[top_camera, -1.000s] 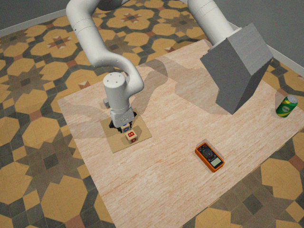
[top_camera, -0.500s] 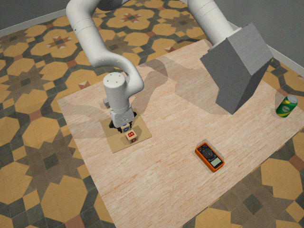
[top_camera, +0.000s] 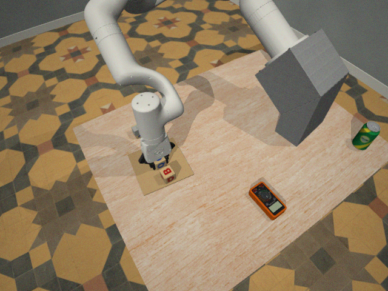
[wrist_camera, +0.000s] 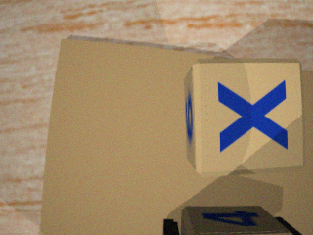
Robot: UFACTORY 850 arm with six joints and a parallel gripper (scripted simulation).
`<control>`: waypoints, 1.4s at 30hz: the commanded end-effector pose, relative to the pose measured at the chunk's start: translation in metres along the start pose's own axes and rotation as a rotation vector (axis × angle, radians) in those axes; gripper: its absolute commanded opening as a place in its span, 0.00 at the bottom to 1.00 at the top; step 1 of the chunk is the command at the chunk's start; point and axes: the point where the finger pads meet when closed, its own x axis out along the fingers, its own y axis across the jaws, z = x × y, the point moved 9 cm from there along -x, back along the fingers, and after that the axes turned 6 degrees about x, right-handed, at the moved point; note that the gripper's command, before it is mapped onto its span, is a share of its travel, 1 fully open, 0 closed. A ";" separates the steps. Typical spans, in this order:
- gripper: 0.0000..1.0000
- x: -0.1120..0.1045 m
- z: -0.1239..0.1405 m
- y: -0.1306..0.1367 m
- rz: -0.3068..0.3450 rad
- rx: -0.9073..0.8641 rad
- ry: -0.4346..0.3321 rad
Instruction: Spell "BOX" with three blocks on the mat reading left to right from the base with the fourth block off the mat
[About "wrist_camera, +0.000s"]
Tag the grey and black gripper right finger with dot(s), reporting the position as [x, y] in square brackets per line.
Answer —
[289, 227]

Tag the tan mat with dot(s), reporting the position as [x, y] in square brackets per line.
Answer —
[116, 161]

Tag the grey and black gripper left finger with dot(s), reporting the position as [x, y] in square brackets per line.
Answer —
[170, 227]

